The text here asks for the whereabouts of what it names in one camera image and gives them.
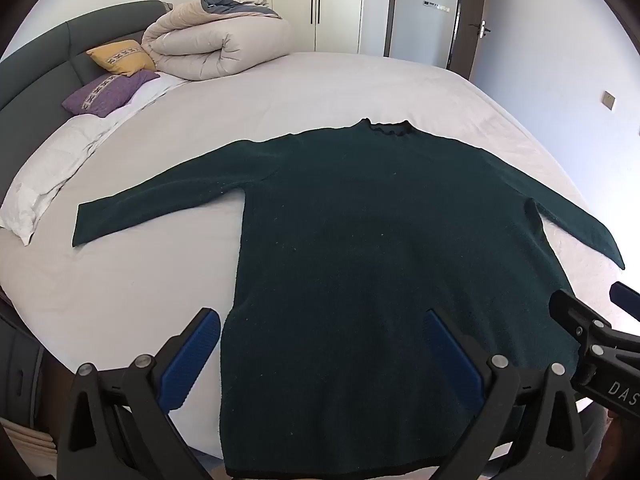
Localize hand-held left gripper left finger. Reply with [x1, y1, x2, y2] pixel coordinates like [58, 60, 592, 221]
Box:
[57, 307, 222, 480]

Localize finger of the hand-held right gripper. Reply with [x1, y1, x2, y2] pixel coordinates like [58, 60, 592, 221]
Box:
[548, 290, 621, 361]
[609, 281, 640, 322]

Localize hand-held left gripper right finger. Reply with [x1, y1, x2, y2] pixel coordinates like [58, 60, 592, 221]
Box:
[426, 308, 587, 480]

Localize dark green sweater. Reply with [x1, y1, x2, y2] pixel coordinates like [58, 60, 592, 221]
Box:
[71, 118, 627, 479]

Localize grey bedside cabinet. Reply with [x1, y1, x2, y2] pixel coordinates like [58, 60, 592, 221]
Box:
[0, 305, 51, 441]

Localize white pillow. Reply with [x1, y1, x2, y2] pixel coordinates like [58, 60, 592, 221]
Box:
[0, 72, 191, 247]

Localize purple patterned pillow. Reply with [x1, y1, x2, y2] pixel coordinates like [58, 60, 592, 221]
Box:
[61, 70, 161, 118]

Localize bed with white sheet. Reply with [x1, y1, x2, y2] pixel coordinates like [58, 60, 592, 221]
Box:
[0, 50, 640, 463]

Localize yellow patterned pillow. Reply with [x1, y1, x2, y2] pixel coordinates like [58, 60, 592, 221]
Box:
[86, 40, 157, 77]

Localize beige rolled duvet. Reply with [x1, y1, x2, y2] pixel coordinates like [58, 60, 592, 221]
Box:
[141, 0, 296, 82]

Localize grey padded headboard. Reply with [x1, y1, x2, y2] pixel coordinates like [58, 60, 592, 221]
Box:
[0, 0, 173, 111]

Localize white wardrobe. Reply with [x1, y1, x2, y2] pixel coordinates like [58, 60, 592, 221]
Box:
[192, 0, 366, 55]

